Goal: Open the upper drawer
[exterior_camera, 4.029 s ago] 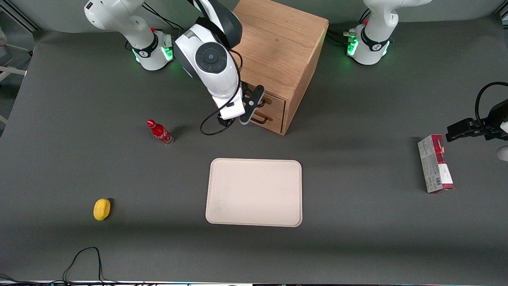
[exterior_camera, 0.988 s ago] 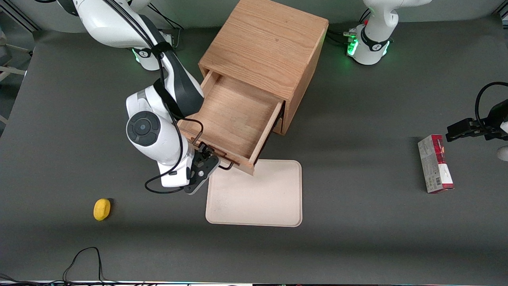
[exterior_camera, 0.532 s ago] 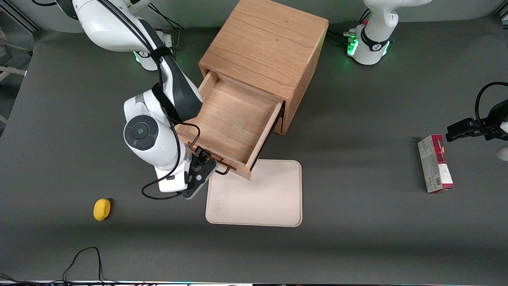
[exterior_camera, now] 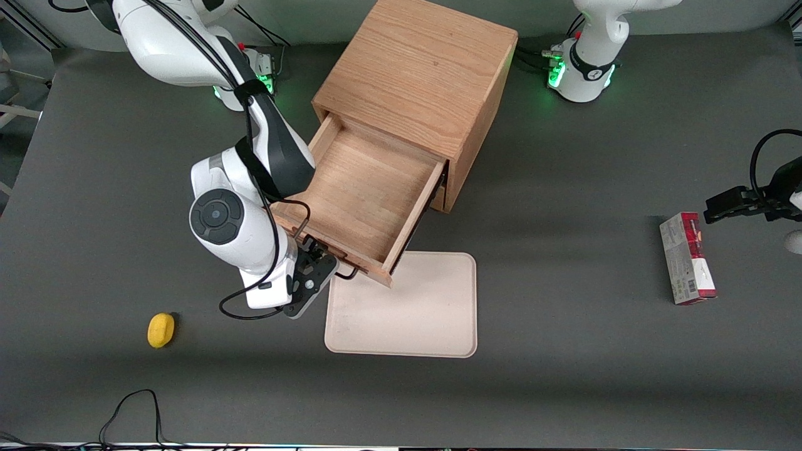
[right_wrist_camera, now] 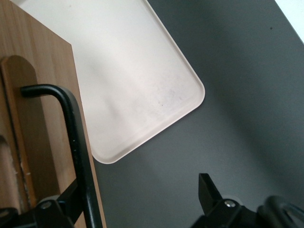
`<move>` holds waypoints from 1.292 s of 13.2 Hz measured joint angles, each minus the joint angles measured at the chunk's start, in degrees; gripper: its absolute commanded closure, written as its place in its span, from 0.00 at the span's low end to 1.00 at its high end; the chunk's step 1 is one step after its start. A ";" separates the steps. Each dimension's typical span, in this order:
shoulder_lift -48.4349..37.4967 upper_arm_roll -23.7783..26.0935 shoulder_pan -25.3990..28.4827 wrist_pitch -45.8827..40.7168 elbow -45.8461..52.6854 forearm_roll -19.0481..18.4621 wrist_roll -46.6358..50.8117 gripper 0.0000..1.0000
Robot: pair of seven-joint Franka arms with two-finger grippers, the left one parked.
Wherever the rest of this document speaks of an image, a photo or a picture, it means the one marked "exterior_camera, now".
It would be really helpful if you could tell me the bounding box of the red and white carton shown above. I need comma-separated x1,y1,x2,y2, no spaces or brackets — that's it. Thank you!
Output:
659,212,718,306

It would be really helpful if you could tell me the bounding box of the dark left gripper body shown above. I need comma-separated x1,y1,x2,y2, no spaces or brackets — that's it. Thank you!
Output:
766,157,802,224

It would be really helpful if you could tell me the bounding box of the wooden drawer cabinet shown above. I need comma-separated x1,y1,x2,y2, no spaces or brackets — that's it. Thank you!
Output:
311,0,519,215

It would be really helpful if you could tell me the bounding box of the white metal frame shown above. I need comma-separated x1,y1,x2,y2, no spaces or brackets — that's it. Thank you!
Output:
0,47,48,195

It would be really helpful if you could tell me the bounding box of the yellow lemon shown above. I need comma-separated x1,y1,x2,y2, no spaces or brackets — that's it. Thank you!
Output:
147,313,176,349

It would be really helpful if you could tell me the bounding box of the cream rectangular tray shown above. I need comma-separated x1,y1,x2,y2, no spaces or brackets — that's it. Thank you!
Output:
324,252,478,359

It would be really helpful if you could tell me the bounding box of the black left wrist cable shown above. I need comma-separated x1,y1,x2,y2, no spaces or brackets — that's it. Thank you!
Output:
749,128,802,202

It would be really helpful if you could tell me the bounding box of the black right arm base cable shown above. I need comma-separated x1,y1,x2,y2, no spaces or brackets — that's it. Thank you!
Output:
235,5,292,49

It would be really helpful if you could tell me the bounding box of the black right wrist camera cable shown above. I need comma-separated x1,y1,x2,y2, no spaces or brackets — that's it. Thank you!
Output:
144,0,313,321

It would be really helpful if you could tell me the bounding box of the black left arm base cable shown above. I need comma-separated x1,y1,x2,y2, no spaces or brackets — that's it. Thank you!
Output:
517,43,566,73

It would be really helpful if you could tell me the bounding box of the black looped table-edge cable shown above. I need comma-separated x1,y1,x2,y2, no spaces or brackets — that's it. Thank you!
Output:
99,389,189,449

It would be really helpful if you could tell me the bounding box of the black arm base cable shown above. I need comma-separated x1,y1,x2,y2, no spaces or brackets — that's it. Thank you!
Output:
235,5,292,49
517,43,566,73

